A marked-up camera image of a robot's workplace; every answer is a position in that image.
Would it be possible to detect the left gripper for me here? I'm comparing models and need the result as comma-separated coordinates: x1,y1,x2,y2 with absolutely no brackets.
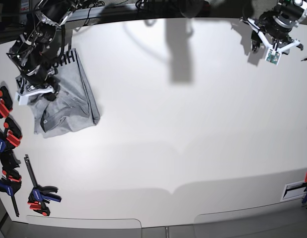
240,11,304,55

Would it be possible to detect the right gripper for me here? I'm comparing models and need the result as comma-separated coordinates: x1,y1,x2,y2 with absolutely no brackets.
18,64,59,101

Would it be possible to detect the grey T-shirt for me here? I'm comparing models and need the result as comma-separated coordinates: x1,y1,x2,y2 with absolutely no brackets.
27,49,101,138

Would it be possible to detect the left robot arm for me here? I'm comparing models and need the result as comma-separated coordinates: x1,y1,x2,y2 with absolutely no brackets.
241,0,307,55

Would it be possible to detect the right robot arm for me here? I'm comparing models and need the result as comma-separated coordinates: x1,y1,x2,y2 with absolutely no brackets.
7,0,80,101

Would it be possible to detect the upper black-red clamp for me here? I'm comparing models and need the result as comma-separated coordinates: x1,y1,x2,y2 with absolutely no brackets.
0,85,13,119

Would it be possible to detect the middle blue-red clamp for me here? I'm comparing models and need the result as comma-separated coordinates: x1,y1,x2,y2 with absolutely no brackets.
0,117,23,174

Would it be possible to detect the blue-red clamp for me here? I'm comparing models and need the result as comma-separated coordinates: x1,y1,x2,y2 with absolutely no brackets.
0,150,22,218
0,117,23,174

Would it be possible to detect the lower blue-red clamp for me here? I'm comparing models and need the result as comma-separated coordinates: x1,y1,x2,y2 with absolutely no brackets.
0,150,22,218

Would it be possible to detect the bar clamp on table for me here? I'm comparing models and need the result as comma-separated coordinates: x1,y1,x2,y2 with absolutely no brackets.
24,154,62,217

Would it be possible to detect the white label sticker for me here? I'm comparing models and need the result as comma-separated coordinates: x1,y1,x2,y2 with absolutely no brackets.
280,181,306,202

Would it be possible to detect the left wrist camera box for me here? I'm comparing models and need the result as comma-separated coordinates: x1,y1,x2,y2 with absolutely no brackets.
264,49,281,65

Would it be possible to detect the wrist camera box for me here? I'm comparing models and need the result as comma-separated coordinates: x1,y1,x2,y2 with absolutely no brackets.
264,49,281,65
15,92,29,106

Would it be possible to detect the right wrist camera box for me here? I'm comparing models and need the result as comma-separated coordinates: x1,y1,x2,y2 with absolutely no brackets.
15,92,29,106

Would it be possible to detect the aluminium rail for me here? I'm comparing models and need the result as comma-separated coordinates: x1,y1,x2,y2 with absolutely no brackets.
67,3,137,22

